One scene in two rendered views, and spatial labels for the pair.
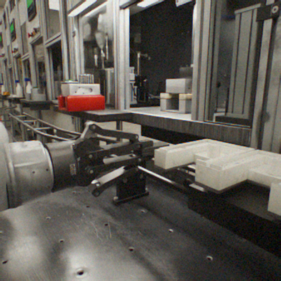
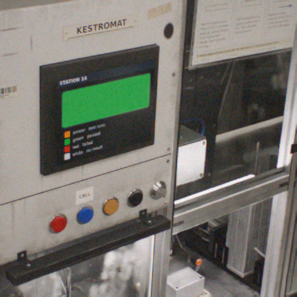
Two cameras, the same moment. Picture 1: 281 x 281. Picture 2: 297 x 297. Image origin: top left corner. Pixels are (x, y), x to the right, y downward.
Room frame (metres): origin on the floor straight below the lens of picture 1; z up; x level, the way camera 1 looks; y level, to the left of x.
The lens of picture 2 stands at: (1.11, 1.53, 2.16)
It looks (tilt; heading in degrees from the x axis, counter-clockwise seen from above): 24 degrees down; 265
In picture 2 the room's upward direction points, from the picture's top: 3 degrees clockwise
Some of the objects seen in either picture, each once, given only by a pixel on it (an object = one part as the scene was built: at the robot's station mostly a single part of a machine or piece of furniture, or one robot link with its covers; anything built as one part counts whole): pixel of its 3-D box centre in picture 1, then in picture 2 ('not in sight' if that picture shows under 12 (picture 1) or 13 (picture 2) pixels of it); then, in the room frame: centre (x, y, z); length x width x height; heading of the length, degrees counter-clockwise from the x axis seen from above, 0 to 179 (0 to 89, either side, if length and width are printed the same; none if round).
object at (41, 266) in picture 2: (85, 1); (92, 242); (1.11, 0.23, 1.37); 0.36 x 0.04 x 0.04; 35
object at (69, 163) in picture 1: (75, 162); not in sight; (0.35, 0.10, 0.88); 0.09 x 0.07 x 0.08; 126
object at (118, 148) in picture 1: (111, 148); not in sight; (0.39, 0.05, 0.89); 0.11 x 0.04 x 0.01; 126
